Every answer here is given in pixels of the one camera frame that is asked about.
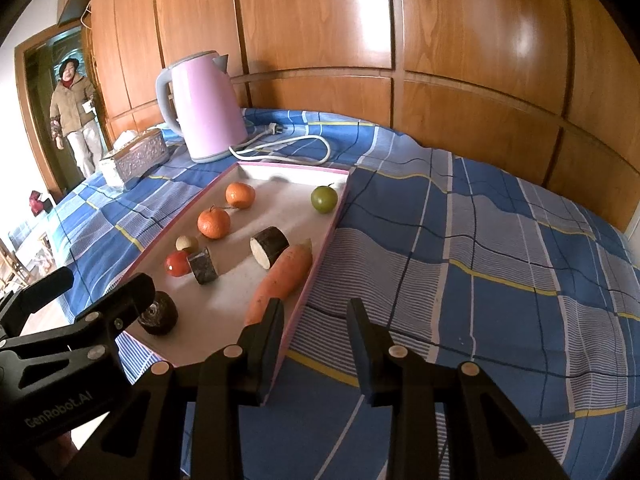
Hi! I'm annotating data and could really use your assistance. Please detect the carrot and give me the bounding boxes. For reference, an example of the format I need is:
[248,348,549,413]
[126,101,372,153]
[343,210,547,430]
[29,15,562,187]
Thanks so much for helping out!
[243,240,314,326]

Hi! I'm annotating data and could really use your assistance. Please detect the dark-skinned cut root piece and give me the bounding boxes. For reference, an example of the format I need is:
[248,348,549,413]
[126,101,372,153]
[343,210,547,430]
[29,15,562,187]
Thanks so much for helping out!
[188,246,220,285]
[249,226,290,268]

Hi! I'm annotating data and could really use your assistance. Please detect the smooth orange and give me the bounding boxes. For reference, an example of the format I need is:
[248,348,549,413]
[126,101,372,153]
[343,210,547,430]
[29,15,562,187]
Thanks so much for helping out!
[225,182,256,209]

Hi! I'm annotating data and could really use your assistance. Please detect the silver patterned tissue box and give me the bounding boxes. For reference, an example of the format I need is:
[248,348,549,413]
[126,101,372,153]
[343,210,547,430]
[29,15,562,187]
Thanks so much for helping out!
[97,128,170,190]

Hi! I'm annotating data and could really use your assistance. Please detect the pink electric kettle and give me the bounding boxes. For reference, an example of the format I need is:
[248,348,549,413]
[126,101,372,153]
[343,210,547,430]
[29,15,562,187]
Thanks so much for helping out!
[155,50,249,158]

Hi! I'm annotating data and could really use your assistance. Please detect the wooden wardrobe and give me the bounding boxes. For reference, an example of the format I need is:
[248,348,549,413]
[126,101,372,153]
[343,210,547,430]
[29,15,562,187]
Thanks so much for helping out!
[85,0,640,233]

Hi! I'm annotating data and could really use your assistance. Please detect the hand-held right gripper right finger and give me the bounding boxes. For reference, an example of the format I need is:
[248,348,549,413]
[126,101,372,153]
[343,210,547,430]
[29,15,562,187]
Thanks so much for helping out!
[346,297,571,480]

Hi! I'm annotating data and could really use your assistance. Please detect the white power cable with plug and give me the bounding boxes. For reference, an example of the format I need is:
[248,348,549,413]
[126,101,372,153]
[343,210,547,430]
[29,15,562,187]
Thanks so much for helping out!
[229,122,332,165]

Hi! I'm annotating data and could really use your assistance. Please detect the pink rectangular tray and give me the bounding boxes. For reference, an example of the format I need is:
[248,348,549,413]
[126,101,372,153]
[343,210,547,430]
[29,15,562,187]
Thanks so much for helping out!
[117,160,352,407]

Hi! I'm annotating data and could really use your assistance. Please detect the orange with stem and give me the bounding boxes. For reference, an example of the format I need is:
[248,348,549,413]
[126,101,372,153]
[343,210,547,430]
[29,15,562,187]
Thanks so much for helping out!
[197,205,232,240]

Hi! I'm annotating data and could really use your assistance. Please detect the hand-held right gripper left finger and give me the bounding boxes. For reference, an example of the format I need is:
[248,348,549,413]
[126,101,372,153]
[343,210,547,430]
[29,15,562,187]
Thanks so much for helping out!
[70,297,286,480]

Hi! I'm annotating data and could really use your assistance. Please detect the red tomato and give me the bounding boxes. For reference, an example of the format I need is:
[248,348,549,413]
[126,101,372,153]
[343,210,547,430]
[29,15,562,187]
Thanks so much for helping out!
[165,251,192,277]

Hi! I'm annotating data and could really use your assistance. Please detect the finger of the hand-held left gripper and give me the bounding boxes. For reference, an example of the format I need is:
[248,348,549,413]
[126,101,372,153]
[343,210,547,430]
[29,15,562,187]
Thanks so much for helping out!
[0,266,75,341]
[0,273,157,357]

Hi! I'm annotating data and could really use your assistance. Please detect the green round fruit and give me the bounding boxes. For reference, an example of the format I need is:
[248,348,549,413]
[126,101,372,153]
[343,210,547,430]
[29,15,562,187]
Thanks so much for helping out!
[310,183,337,214]

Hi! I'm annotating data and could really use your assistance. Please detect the kettle base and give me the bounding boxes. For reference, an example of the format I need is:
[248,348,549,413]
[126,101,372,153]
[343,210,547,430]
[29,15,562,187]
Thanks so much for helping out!
[187,140,249,163]

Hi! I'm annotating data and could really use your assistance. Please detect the wooden doorway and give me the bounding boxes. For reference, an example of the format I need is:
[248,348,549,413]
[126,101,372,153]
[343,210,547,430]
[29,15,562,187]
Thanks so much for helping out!
[15,27,113,201]

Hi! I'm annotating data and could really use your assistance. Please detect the dark round fruit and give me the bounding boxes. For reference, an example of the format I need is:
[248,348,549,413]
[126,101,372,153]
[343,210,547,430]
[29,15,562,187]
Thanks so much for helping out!
[137,290,179,336]

